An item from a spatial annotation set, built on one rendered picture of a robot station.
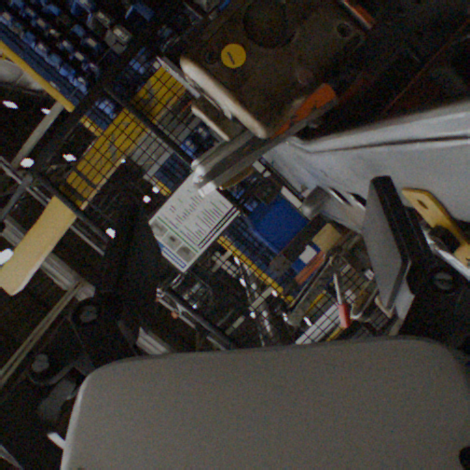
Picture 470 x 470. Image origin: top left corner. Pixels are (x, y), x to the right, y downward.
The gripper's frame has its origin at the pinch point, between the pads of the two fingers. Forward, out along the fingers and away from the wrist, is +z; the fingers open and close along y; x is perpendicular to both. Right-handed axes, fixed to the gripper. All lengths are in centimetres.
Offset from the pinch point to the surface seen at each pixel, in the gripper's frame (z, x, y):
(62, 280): 238, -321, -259
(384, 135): 9.0, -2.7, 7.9
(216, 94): 14.8, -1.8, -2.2
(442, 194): 5.7, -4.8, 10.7
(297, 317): 26, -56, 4
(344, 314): 27, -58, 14
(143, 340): 194, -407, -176
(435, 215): 6.7, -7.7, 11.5
